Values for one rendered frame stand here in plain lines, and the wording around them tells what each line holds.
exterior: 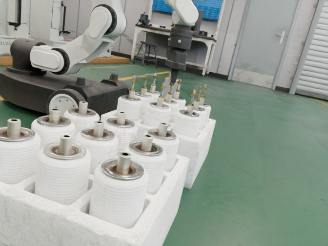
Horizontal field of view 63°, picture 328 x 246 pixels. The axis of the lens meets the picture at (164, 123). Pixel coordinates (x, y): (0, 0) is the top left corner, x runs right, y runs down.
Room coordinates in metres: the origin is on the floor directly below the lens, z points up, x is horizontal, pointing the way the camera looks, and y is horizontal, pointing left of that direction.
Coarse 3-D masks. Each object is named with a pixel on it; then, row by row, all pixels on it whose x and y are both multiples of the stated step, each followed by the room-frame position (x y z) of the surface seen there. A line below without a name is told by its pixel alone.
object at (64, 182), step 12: (84, 156) 0.45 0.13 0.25; (36, 168) 0.42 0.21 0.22; (48, 168) 0.40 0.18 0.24; (60, 168) 0.41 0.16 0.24; (72, 168) 0.41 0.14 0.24; (84, 168) 0.44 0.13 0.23; (36, 180) 0.42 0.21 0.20; (48, 180) 0.40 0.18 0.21; (60, 180) 0.41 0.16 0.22; (72, 180) 0.42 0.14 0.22; (84, 180) 0.44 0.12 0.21; (36, 192) 0.42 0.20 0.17; (48, 192) 0.40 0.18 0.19; (60, 192) 0.41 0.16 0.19; (72, 192) 0.42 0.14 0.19; (84, 192) 0.44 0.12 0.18
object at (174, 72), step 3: (171, 69) 1.08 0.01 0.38; (174, 69) 1.07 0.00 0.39; (177, 69) 1.07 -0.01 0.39; (171, 72) 1.07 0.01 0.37; (174, 72) 1.08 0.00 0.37; (177, 72) 1.08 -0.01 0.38; (171, 75) 1.08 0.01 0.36; (174, 75) 1.08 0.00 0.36; (177, 75) 1.08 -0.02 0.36; (171, 78) 1.08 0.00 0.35; (174, 78) 1.08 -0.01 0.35; (171, 81) 1.08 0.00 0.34; (174, 81) 1.08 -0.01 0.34
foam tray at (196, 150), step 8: (112, 112) 1.01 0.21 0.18; (104, 120) 0.95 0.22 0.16; (208, 120) 1.21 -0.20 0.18; (144, 128) 0.91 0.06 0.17; (168, 128) 0.95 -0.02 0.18; (208, 128) 1.05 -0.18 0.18; (184, 136) 0.89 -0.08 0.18; (200, 136) 0.93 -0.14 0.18; (208, 136) 1.05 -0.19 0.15; (184, 144) 0.87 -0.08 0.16; (192, 144) 0.86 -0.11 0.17; (200, 144) 0.85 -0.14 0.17; (208, 144) 1.15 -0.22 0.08; (184, 152) 0.87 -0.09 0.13; (192, 152) 0.86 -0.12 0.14; (200, 152) 0.88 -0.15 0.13; (192, 160) 0.86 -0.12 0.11; (200, 160) 0.95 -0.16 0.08; (192, 168) 0.85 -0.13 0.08; (200, 168) 1.03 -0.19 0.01; (192, 176) 0.85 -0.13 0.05; (184, 184) 0.86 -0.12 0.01; (192, 184) 0.89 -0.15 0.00
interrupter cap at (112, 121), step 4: (108, 120) 0.68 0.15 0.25; (112, 120) 0.68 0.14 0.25; (116, 120) 0.69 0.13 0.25; (128, 120) 0.71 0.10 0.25; (112, 124) 0.65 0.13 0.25; (116, 124) 0.65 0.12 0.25; (120, 124) 0.67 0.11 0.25; (124, 124) 0.68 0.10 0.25; (128, 124) 0.67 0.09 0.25; (132, 124) 0.68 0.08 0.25
